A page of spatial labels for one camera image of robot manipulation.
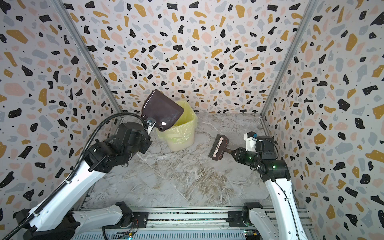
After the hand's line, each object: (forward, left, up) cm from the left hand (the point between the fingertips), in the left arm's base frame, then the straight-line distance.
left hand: (144, 131), depth 66 cm
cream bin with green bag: (+7, -14, -13) cm, 20 cm away
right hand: (-5, -39, -9) cm, 40 cm away
